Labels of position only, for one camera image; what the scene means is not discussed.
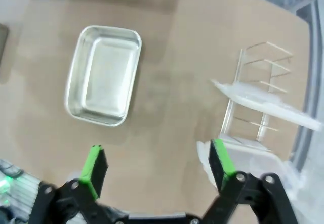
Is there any clear plastic snap-lock lid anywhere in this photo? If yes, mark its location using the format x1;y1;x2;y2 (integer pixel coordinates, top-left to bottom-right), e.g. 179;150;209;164
196;140;308;209
211;79;321;131

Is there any grey aluminium frame profile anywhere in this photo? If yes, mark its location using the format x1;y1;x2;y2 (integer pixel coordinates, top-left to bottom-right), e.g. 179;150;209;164
295;0;324;170

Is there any grey ribbed device green light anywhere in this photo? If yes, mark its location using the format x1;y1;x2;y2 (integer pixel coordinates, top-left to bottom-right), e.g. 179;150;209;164
0;158;40;209

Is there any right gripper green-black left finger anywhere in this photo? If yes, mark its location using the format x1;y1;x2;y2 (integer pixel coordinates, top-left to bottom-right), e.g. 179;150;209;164
32;144;127;224

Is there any rectangular steel food container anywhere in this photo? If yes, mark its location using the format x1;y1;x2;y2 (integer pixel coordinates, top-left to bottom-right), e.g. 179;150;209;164
65;25;142;127

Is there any silver wire lid rack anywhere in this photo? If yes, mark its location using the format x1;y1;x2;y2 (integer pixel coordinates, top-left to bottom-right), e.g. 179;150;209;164
219;41;294;152

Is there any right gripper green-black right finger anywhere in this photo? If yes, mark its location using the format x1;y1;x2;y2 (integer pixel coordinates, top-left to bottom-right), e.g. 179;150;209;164
199;138;297;224

